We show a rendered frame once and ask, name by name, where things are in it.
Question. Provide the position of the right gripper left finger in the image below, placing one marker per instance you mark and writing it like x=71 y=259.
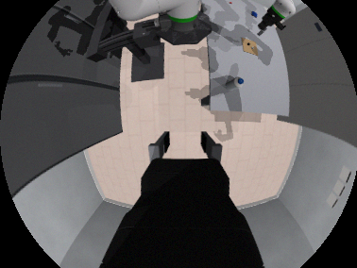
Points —
x=158 y=148

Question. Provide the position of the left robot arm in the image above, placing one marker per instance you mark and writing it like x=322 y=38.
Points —
x=284 y=8

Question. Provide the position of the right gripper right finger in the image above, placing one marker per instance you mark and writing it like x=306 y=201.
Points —
x=212 y=149

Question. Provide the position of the grey bottle with blue cap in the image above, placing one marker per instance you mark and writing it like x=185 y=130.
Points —
x=236 y=83

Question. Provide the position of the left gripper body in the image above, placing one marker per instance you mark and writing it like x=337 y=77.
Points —
x=268 y=20

